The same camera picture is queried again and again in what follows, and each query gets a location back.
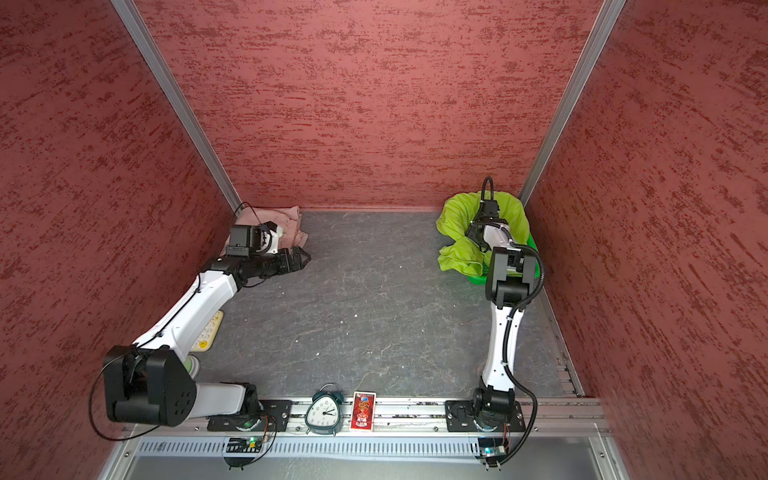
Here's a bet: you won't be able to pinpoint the green plastic basket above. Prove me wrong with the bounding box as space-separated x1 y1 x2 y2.
466 235 544 286

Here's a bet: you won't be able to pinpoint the green circuit board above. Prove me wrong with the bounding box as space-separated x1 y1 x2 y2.
224 437 262 456
477 437 508 468

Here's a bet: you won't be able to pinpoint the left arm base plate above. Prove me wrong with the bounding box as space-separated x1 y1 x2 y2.
207 400 293 433

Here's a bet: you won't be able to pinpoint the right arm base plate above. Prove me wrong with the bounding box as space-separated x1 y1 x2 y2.
445 400 526 434

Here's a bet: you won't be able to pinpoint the lime green shorts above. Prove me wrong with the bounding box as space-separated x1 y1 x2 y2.
436 192 531 277

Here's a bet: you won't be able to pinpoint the green round button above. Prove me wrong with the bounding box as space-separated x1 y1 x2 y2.
184 355 200 379

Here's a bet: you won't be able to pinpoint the right aluminium corner post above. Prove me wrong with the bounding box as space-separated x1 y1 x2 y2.
519 0 626 206

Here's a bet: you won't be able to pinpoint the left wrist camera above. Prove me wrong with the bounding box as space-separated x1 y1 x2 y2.
260 221 283 254

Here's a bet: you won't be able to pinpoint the right black corrugated cable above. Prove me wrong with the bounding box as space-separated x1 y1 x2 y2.
478 176 546 464

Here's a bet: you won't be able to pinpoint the dark green alarm clock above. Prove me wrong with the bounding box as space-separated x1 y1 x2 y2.
304 382 344 436

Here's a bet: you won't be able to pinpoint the beige calculator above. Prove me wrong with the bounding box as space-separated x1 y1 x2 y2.
190 310 224 353

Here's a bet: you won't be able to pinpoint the white perforated cable duct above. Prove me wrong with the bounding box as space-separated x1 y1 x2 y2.
136 436 478 460

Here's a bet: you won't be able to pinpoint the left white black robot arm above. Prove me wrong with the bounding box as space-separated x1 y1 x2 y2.
96 222 311 427

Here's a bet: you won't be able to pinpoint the red playing card box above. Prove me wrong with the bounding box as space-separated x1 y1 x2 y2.
350 391 376 432

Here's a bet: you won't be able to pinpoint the aluminium mounting rail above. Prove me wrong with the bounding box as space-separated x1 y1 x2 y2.
134 397 613 437

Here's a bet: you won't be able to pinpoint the left aluminium corner post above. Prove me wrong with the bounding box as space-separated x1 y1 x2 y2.
111 0 242 212

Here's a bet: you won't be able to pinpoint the aluminium corner post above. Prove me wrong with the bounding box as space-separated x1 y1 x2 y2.
519 0 626 206
111 0 242 212

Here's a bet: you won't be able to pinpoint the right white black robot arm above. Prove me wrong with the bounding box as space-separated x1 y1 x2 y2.
466 198 541 432

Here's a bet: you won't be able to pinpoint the pink shorts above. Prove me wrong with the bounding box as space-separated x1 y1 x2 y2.
235 205 308 252

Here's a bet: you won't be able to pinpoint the left green circuit board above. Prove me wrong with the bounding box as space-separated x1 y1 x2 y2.
224 437 262 456

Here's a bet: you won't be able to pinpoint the right green circuit board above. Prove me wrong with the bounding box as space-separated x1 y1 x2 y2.
477 437 508 468

